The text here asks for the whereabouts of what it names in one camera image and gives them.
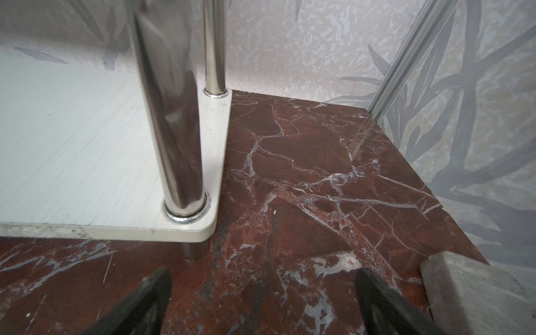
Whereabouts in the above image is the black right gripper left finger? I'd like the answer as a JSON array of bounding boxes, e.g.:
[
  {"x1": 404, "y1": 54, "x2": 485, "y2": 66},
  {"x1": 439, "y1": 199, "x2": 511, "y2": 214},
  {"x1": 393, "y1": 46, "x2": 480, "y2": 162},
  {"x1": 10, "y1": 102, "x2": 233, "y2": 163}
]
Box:
[{"x1": 83, "y1": 267, "x2": 173, "y2": 334}]

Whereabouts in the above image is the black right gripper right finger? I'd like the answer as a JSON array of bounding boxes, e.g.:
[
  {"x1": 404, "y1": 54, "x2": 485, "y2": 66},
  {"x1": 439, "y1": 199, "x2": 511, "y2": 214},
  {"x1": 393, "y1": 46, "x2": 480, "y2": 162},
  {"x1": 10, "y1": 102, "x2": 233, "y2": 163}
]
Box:
[{"x1": 355, "y1": 268, "x2": 445, "y2": 334}]

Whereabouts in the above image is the grey stone block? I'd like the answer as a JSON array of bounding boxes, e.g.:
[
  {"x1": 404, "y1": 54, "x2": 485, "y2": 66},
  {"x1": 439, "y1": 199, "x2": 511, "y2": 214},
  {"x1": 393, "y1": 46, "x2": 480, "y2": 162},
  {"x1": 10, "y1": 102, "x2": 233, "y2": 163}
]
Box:
[{"x1": 420, "y1": 251, "x2": 535, "y2": 334}]

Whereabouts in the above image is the white two-tier shelf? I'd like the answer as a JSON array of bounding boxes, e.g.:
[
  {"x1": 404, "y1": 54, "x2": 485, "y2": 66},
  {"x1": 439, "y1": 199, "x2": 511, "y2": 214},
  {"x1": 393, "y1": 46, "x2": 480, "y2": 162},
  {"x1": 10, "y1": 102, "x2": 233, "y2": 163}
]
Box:
[{"x1": 1, "y1": 1, "x2": 232, "y2": 243}]

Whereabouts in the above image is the aluminium cage frame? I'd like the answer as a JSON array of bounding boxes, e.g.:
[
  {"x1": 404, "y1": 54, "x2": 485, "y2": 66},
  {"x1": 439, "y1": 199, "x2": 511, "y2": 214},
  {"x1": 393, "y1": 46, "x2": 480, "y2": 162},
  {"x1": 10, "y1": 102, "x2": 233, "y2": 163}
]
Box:
[{"x1": 367, "y1": 0, "x2": 459, "y2": 123}]

